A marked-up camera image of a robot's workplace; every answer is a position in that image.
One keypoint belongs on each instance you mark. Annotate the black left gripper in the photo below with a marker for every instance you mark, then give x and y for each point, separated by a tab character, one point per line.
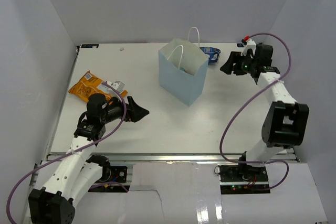
133	108

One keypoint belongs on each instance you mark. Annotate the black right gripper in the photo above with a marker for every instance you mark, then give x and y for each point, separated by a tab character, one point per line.
235	57

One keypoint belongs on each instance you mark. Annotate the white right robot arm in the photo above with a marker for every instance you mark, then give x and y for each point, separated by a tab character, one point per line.
285	123

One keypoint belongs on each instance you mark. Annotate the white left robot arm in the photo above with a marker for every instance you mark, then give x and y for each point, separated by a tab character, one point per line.
57	200

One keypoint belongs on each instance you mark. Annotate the dark blue snack bag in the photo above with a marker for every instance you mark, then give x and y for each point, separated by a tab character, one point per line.
212	53

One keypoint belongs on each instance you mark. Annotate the light blue paper bag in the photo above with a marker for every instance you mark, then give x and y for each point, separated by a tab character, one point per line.
186	87

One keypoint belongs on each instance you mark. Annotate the orange chip bag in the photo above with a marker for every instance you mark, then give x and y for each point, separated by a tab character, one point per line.
90	84

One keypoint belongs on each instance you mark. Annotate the black left corner label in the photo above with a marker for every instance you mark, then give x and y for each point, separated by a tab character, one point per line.
89	45

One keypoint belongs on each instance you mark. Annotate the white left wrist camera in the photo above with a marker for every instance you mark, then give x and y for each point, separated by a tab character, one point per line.
117	85

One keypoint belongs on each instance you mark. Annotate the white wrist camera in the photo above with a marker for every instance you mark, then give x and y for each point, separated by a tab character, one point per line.
117	85
249	46

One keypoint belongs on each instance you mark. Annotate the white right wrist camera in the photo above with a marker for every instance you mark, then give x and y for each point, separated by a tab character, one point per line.
249	46

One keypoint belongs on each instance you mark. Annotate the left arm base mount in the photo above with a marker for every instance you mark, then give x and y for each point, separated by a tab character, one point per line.
114	180

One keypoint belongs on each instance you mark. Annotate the aluminium table edge rail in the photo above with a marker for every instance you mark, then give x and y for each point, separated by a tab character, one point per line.
287	156

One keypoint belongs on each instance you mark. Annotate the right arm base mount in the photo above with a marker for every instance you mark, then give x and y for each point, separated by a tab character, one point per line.
234	182

